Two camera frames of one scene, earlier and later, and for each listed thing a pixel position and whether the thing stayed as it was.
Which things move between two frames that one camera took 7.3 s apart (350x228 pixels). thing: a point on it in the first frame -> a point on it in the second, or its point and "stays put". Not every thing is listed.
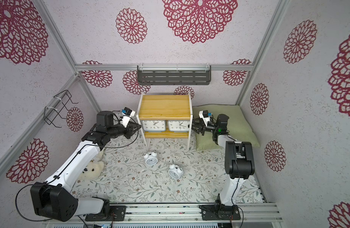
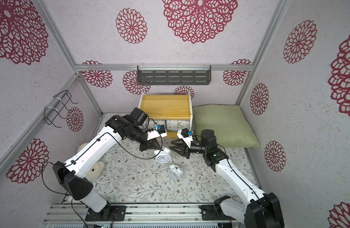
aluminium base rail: (176, 213) stays put
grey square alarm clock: (179, 126) stays put
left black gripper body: (128, 131) -> (141, 139)
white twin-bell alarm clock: (151, 158) -> (164, 156)
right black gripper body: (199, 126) -> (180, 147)
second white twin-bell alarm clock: (175, 172) stays put
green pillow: (238, 126) stays put
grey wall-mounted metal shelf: (173, 75) stays put
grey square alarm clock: (153, 126) stays put
